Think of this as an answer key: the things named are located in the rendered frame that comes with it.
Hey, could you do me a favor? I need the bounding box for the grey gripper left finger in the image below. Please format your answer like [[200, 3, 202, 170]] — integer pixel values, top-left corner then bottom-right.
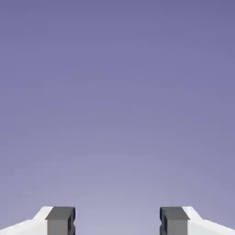
[[0, 206, 76, 235]]

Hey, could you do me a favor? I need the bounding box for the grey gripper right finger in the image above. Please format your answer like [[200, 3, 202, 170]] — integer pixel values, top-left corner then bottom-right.
[[159, 206, 235, 235]]

